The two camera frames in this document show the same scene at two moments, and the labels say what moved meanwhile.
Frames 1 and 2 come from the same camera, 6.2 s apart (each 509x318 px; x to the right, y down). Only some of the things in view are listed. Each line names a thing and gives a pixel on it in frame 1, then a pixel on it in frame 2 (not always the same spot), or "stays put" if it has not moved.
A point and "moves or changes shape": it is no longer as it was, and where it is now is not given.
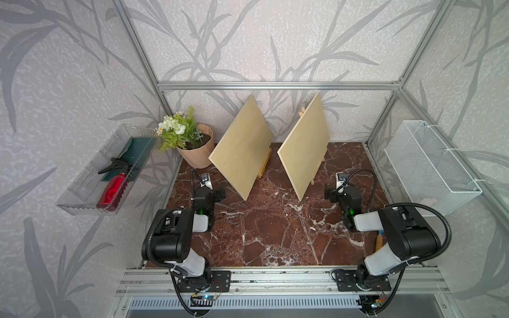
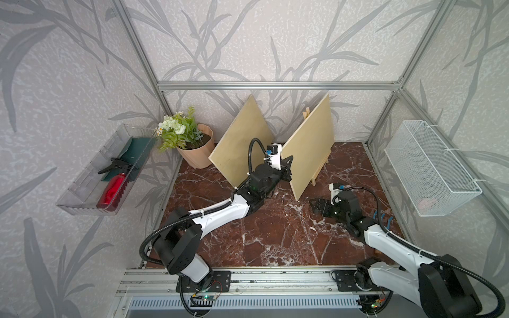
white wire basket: (429, 172) stays put
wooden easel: (324, 155) moves or changes shape
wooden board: (243, 150) stays put
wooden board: (303, 150) stays put
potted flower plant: (194, 142) stays put
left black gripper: (217, 197) -> (286, 170)
